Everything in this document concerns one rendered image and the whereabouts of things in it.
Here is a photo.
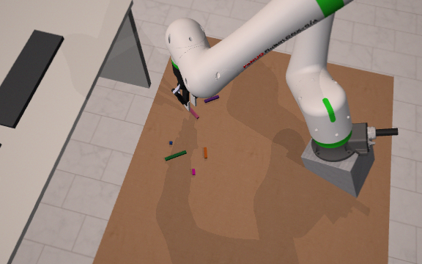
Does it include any pink rod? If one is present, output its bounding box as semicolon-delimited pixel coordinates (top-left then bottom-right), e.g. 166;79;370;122
190;108;199;119

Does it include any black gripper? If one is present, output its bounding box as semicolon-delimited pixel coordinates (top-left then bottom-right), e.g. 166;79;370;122
171;78;197;111

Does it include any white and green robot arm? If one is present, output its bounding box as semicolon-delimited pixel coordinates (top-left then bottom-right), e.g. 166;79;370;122
165;0;399;162

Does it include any green rod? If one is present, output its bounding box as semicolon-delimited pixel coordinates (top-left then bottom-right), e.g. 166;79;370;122
165;150;186;161

